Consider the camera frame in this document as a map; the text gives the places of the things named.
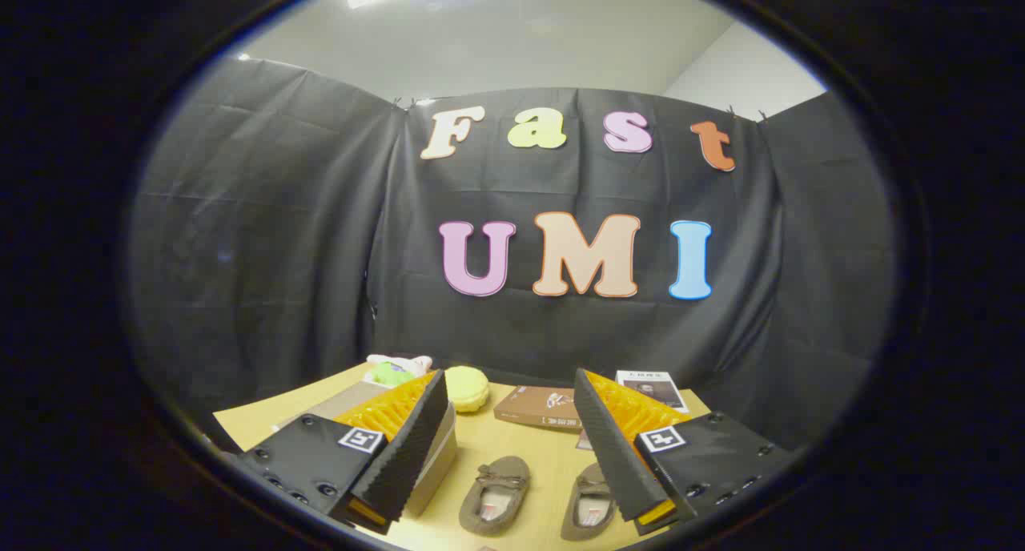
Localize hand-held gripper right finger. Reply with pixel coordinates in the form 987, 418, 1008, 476
573, 367, 794, 537

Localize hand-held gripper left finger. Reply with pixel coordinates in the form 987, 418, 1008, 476
238, 368, 451, 536

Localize beige fabric storage box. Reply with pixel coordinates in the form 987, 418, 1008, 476
272, 379, 459, 518

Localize brown fuzzy shoe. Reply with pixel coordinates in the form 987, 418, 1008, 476
459, 455, 532, 537
560, 463, 617, 542

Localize white book with portrait cover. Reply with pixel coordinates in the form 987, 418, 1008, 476
615, 369, 689, 414

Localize pink and green plush toy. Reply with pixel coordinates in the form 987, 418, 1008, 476
366, 354, 433, 388

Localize yellow round plush cushion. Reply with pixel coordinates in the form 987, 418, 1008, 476
443, 365, 491, 414

